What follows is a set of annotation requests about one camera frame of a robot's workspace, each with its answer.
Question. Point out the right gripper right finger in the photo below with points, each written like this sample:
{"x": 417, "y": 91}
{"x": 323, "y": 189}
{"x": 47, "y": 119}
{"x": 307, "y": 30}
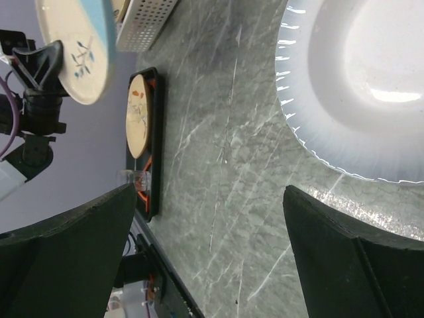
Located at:
{"x": 348, "y": 268}

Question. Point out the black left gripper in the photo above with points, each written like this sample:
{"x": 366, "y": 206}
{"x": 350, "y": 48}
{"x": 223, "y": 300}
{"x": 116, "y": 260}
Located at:
{"x": 37, "y": 70}

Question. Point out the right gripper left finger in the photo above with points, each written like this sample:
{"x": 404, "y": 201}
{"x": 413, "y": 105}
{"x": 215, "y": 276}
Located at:
{"x": 66, "y": 265}

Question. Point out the large cream and blue plate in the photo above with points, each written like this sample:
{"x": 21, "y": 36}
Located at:
{"x": 87, "y": 32}

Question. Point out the tan wooden printed plate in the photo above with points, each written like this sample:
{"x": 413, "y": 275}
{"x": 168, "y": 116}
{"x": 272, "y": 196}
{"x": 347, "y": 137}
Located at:
{"x": 119, "y": 9}

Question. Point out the white fluted deep plate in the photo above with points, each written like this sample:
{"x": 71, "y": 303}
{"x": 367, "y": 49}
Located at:
{"x": 349, "y": 78}

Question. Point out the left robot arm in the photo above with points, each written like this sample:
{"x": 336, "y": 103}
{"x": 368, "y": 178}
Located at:
{"x": 14, "y": 172}

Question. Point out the white perforated plastic bin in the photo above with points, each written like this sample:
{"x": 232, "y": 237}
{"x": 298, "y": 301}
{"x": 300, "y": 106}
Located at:
{"x": 142, "y": 23}

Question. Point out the beige bird pattern plate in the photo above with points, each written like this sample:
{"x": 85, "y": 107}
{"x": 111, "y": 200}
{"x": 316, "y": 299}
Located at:
{"x": 137, "y": 122}

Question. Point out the black rectangular tray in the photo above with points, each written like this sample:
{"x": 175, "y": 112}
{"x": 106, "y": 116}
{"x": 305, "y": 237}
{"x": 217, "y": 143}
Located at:
{"x": 154, "y": 146}

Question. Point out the clear glass cup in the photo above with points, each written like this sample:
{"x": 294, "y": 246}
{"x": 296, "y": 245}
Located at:
{"x": 141, "y": 180}

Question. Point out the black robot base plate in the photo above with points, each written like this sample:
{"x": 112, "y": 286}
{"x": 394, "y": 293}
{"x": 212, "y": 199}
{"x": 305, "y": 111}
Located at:
{"x": 147, "y": 285}

